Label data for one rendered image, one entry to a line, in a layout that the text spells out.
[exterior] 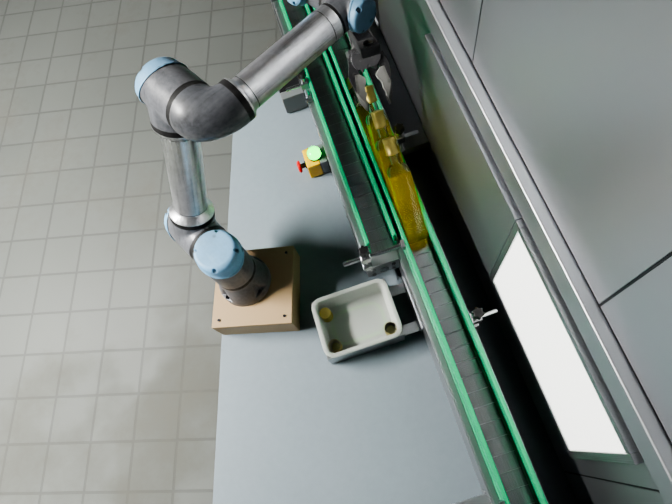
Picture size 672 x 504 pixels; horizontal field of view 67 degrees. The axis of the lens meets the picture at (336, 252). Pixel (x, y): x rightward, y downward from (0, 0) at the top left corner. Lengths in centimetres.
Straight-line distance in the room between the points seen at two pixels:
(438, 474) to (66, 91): 290
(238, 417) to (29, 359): 153
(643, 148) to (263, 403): 117
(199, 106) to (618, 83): 71
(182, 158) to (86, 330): 163
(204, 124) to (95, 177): 203
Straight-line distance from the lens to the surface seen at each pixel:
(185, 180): 126
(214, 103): 103
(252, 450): 152
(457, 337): 135
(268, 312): 144
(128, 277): 268
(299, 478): 149
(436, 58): 117
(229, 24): 331
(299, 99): 180
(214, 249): 131
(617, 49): 65
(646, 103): 63
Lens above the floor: 220
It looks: 68 degrees down
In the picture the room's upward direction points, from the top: 22 degrees counter-clockwise
